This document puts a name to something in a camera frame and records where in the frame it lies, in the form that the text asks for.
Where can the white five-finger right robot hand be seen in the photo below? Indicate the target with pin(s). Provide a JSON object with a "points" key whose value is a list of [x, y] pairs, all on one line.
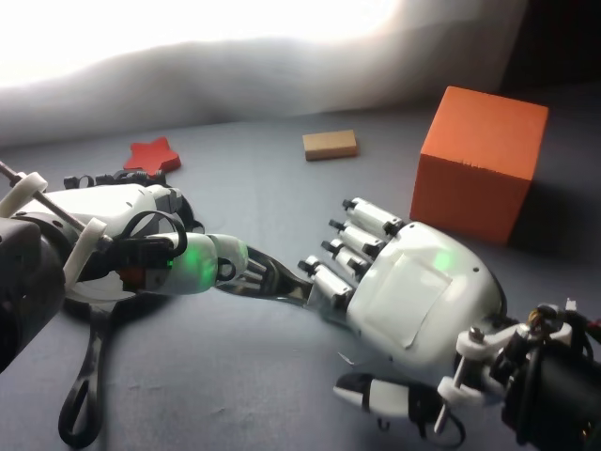
{"points": [[422, 291]]}

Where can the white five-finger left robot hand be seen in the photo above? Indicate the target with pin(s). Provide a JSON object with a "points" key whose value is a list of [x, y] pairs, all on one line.
{"points": [[117, 206]]}

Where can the black frying pan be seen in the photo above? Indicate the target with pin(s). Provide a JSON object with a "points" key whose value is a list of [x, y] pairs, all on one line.
{"points": [[94, 357]]}

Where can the red star block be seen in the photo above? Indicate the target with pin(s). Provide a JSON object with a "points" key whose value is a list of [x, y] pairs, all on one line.
{"points": [[152, 155]]}

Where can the large orange cube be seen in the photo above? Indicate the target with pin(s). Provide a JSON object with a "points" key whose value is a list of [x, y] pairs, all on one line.
{"points": [[469, 188]]}

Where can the plain wooden rectangular block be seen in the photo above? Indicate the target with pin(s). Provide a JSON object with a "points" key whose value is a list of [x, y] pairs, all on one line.
{"points": [[331, 145]]}

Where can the white backdrop sheet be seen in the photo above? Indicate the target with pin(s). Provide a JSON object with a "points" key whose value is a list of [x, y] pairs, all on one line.
{"points": [[235, 70]]}

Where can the grey tablecloth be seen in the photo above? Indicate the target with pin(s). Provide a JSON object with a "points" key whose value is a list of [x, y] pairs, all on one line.
{"points": [[263, 376]]}

